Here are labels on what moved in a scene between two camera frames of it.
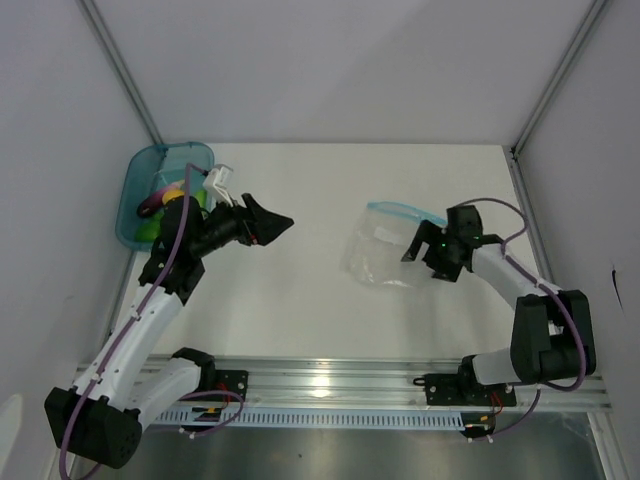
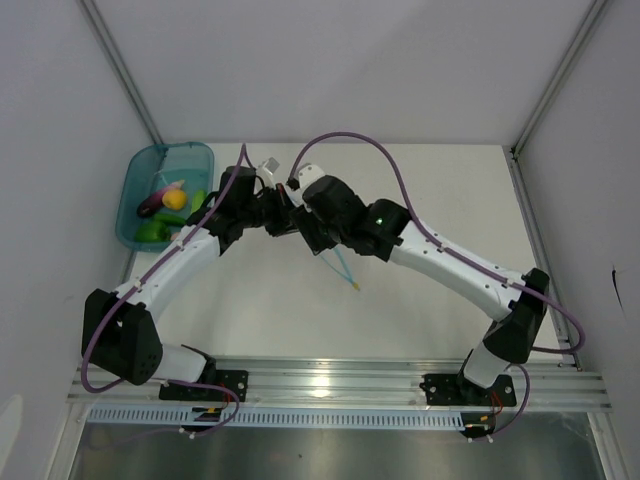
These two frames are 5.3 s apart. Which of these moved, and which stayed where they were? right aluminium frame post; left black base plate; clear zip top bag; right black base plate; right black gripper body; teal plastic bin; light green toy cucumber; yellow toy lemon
Moved: right black gripper body; clear zip top bag
Stayed: left black base plate; light green toy cucumber; right aluminium frame post; yellow toy lemon; right black base plate; teal plastic bin
